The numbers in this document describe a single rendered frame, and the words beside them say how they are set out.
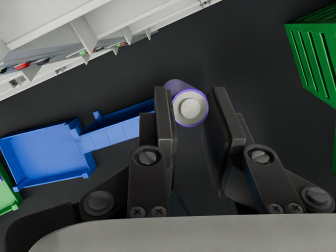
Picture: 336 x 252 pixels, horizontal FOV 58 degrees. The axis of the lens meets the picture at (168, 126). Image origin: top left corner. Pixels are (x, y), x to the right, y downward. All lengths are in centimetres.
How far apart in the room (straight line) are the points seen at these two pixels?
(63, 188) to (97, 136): 43
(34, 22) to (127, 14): 20
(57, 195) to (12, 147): 25
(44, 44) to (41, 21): 7
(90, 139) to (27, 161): 43
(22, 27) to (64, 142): 91
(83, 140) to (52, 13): 67
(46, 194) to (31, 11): 109
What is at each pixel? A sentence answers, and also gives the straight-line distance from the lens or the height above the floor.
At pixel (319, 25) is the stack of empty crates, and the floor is 31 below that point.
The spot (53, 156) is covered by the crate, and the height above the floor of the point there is 0.
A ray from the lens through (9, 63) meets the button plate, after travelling 33.
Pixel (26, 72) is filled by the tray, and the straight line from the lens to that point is 46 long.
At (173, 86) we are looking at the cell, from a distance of 16.
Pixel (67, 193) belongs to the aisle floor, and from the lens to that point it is 126.
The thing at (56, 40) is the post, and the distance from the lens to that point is 35.
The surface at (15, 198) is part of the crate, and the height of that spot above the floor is 5.
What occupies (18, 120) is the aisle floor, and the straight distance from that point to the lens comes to 122.
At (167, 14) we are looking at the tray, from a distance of 63.
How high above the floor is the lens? 96
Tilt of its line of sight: 70 degrees down
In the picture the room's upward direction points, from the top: 157 degrees counter-clockwise
